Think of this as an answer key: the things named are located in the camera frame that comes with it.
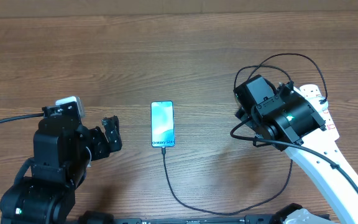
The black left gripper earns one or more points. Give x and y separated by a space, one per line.
97 137

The blue Samsung Galaxy smartphone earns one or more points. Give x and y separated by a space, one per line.
162 124

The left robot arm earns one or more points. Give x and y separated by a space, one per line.
44 187

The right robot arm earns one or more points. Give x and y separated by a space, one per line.
297 122

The white charger adapter plug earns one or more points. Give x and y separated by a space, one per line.
319 103

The white power strip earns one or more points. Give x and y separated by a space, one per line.
311 90

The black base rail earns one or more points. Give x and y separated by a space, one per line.
292 213

